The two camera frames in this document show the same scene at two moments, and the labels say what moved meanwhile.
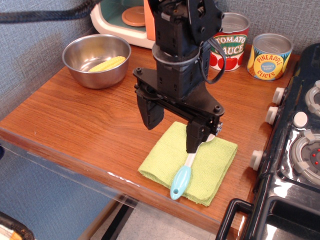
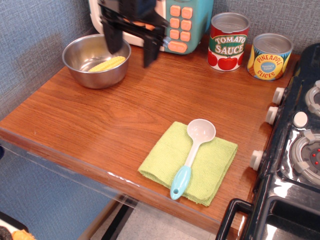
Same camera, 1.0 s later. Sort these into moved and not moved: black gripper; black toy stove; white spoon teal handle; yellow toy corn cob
Moved: black gripper
Not moved: white spoon teal handle; yellow toy corn cob; black toy stove
